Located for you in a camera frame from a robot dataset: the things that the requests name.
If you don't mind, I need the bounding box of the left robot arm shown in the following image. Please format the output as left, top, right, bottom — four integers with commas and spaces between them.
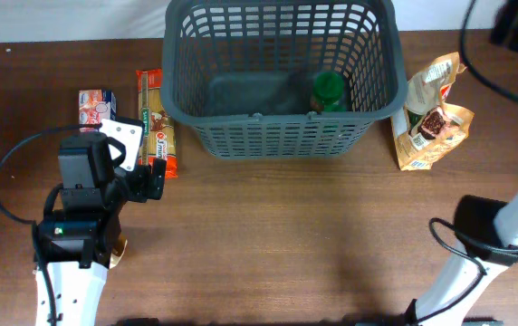
33, 132, 166, 325

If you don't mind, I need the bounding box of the orange spaghetti packet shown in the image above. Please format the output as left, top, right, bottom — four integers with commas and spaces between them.
136, 68, 178, 179

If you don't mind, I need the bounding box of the Kleenex tissue multipack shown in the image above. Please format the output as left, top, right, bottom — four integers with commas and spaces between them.
78, 90, 117, 125

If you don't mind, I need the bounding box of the small brown paper packet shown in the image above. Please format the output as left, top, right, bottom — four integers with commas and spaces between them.
109, 234, 128, 269

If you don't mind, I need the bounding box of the brown snack bag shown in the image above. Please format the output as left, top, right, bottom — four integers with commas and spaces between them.
390, 53, 474, 171

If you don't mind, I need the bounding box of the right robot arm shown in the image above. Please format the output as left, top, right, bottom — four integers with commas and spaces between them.
401, 1, 518, 325

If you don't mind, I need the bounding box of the green lid jar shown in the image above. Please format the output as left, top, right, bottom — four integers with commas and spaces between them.
310, 72, 346, 113

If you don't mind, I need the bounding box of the grey plastic basket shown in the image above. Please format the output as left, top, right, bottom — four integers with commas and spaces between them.
160, 0, 408, 159

